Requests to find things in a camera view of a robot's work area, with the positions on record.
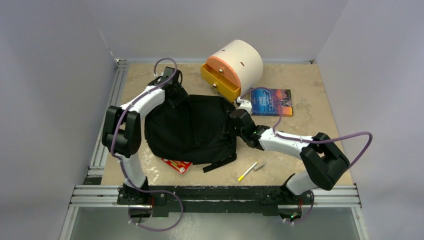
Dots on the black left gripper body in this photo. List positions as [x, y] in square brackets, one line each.
[179, 96]

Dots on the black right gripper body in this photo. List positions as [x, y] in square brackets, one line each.
[237, 132]

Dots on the black student backpack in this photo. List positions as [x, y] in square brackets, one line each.
[192, 132]

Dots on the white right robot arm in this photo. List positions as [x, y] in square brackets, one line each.
[324, 162]

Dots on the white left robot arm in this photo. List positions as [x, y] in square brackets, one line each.
[122, 131]

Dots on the Jane Eyre book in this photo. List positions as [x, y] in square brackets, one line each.
[271, 102]

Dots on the grey marker cap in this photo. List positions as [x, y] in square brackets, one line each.
[259, 166]

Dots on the yellow white marker pen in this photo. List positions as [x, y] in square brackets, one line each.
[247, 171]

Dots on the cream cylindrical drawer box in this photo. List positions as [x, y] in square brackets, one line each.
[238, 62]

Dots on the red sticker package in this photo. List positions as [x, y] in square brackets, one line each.
[180, 166]

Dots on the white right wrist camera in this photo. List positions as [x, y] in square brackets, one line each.
[244, 104]

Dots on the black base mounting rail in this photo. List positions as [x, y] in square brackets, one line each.
[268, 200]

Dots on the aluminium table frame rail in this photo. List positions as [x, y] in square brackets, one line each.
[91, 193]

